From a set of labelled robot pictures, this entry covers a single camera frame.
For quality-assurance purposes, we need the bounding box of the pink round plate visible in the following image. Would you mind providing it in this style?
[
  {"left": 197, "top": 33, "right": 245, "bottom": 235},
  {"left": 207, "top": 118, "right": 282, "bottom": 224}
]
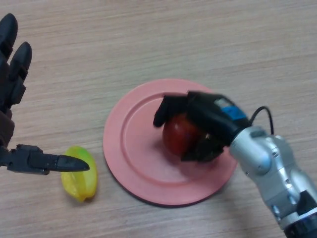
[{"left": 103, "top": 78, "right": 239, "bottom": 207}]

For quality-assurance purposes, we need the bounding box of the yellow starfruit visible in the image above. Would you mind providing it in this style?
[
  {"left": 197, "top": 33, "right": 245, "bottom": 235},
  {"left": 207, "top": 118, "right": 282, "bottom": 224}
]
[{"left": 60, "top": 145, "right": 99, "bottom": 203}]

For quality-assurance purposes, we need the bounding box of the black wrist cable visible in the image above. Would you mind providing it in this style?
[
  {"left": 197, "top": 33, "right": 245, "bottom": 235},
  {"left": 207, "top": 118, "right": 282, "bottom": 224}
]
[{"left": 248, "top": 106, "right": 274, "bottom": 135}]

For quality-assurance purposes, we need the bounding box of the red apple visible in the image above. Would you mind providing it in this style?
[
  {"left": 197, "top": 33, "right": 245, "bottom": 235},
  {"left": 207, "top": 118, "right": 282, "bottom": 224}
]
[{"left": 162, "top": 113, "right": 208, "bottom": 157}]

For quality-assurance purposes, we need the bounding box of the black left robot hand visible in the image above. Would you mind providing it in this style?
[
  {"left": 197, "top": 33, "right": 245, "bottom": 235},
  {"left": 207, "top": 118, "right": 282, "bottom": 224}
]
[{"left": 0, "top": 13, "right": 90, "bottom": 176}]

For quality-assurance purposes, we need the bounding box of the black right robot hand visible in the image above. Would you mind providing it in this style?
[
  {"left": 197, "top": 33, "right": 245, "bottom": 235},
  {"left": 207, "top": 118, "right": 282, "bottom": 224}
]
[{"left": 153, "top": 91, "right": 249, "bottom": 164}]

